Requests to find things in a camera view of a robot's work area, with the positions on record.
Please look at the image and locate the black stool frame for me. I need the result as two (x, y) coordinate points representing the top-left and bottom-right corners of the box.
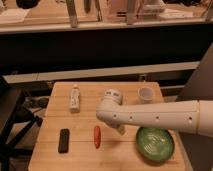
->
(0, 75), (43, 171)

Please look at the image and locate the black rectangular bar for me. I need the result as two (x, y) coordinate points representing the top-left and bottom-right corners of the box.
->
(58, 129), (70, 153)

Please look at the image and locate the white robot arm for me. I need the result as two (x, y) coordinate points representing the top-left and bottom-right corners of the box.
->
(96, 89), (213, 137)

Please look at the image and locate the white tube bottle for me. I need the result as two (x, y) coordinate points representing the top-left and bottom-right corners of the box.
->
(70, 85), (80, 113)

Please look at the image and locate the white paper cup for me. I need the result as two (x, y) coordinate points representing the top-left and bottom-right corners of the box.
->
(138, 87), (155, 103)

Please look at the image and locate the green ceramic bowl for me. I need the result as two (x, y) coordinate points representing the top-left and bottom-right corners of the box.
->
(136, 127), (175, 163)

